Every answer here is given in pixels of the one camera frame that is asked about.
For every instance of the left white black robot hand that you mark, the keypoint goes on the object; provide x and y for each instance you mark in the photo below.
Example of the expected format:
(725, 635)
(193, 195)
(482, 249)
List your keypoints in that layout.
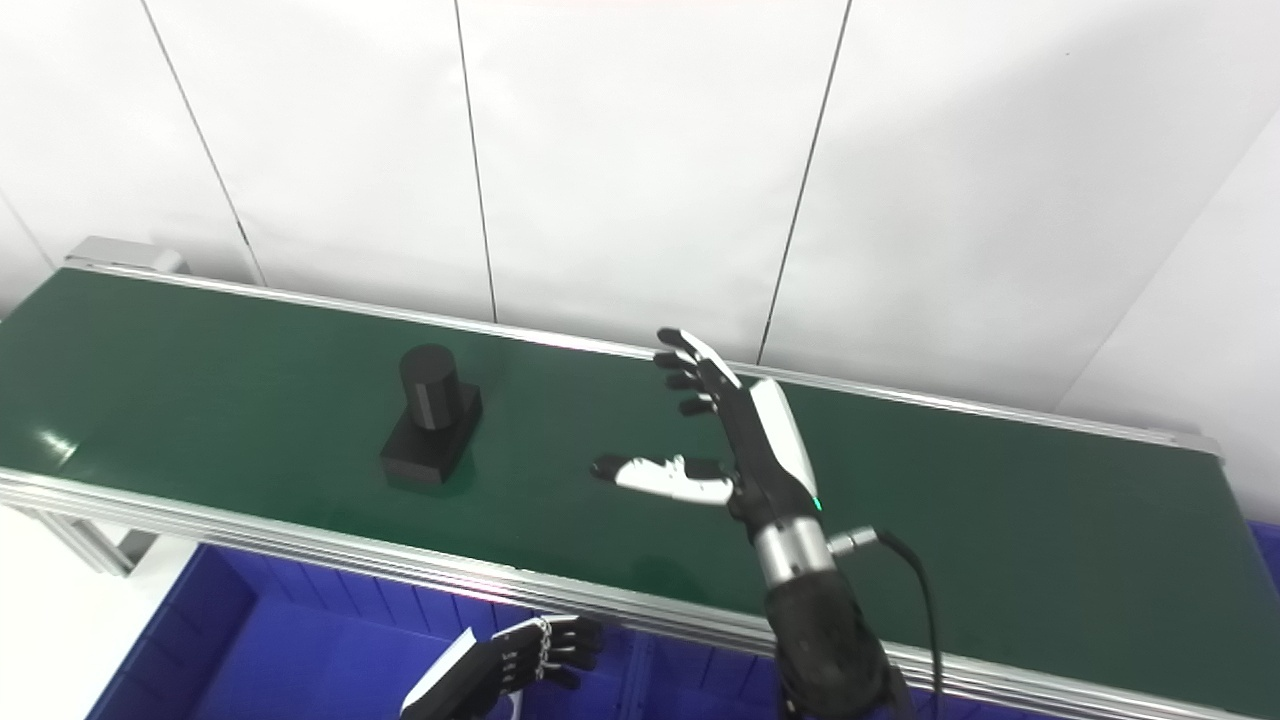
(490, 665)

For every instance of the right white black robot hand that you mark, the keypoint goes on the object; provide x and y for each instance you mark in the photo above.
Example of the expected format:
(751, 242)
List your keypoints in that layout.
(765, 450)

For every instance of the black block with cylinder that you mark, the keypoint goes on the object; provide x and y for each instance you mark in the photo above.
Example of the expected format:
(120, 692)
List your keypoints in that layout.
(430, 430)

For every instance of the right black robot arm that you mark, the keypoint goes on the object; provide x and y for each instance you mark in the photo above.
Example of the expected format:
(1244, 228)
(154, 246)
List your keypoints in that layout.
(825, 640)

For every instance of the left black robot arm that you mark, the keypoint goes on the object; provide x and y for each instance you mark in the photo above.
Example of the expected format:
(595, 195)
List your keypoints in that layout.
(440, 712)

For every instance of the blue plastic bin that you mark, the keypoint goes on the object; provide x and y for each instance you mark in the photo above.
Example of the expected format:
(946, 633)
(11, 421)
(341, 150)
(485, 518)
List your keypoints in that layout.
(700, 680)
(300, 660)
(1268, 560)

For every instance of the green conveyor belt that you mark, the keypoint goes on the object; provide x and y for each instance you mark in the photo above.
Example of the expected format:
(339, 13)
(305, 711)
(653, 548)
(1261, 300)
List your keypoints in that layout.
(250, 420)

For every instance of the aluminium conveyor support leg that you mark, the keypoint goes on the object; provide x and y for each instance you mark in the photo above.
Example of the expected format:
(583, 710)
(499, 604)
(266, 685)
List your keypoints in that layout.
(90, 545)

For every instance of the grey conveyor motor housing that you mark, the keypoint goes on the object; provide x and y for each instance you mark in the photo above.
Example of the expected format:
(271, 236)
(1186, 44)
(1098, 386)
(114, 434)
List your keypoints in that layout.
(120, 255)

